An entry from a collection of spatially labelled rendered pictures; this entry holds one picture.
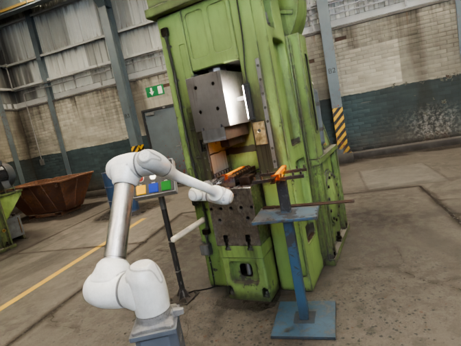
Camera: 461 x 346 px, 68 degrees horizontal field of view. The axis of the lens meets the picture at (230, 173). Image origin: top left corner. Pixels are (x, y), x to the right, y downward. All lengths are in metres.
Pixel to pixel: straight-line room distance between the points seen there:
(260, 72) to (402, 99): 6.17
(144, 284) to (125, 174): 0.57
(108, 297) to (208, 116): 1.47
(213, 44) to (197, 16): 0.24
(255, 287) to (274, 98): 1.43
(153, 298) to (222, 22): 1.94
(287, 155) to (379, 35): 6.24
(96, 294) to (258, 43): 1.87
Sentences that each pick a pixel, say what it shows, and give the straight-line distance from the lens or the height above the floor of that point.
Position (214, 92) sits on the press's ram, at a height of 1.62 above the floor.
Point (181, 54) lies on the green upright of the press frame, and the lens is 2.85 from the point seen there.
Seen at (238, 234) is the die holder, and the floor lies 0.56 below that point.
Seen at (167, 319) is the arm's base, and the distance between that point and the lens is 1.60.
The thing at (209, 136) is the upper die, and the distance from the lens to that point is 2.57.
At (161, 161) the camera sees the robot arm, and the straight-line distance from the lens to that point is 1.75.
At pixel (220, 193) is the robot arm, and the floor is 0.98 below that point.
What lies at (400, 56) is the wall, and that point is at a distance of 8.48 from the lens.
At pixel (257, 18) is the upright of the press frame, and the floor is 2.05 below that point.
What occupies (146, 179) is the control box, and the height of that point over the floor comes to 1.08.
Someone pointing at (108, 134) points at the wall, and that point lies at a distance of 10.21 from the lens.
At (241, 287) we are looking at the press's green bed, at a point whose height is 0.11.
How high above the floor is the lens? 1.39
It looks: 8 degrees down
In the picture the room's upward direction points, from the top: 11 degrees counter-clockwise
